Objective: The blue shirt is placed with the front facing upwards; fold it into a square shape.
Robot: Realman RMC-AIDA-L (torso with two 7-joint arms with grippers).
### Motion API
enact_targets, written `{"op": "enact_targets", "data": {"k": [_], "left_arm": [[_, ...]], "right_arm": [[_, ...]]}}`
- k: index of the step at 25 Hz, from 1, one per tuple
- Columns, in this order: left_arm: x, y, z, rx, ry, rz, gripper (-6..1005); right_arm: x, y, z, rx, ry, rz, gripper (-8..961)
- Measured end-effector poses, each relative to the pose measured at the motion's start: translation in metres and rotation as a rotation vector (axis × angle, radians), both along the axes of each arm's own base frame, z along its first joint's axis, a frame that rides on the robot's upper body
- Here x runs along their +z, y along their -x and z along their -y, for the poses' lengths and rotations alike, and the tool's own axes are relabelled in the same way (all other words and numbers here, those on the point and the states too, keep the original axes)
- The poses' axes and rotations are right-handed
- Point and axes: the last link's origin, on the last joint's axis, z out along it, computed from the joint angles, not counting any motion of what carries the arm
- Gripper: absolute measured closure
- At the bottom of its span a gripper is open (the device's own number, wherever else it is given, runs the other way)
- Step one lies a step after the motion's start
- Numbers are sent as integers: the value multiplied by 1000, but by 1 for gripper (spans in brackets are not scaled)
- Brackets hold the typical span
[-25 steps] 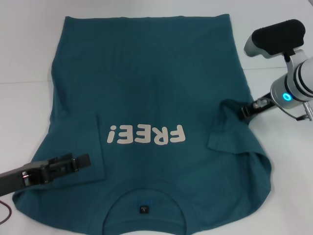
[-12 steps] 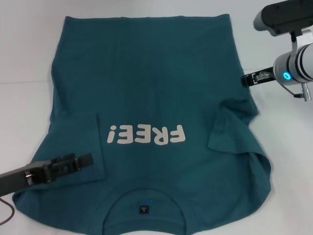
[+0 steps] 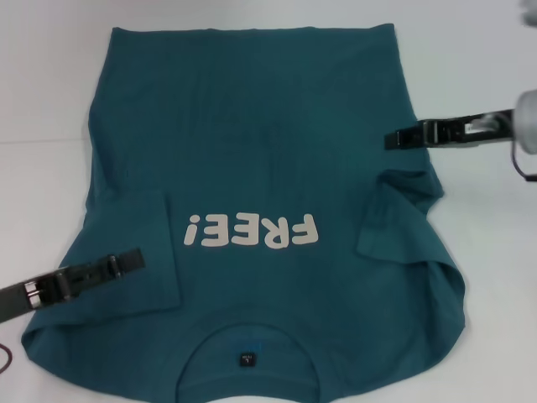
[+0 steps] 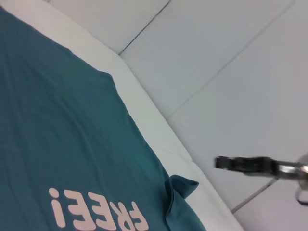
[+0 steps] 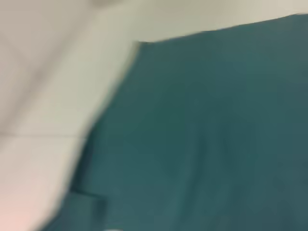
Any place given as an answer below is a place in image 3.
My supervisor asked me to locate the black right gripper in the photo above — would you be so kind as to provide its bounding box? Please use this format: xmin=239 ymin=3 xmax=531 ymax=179
xmin=383 ymin=107 xmax=520 ymax=152

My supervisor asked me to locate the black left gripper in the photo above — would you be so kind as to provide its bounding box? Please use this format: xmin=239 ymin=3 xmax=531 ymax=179
xmin=0 ymin=247 xmax=147 ymax=325

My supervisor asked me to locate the teal t-shirt with FREE print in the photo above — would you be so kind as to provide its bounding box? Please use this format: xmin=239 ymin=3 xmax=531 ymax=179
xmin=20 ymin=25 xmax=467 ymax=403

